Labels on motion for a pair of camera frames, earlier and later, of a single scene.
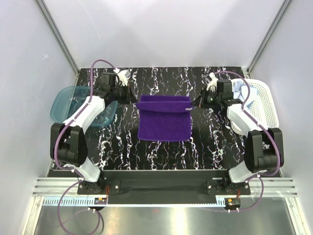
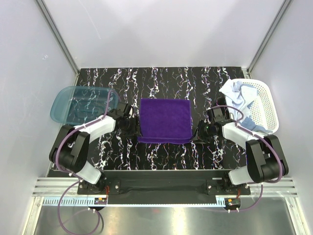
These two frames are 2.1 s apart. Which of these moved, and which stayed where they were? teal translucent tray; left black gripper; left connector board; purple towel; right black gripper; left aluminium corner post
Moved: left black gripper; right black gripper
Stayed: teal translucent tray; purple towel; left connector board; left aluminium corner post
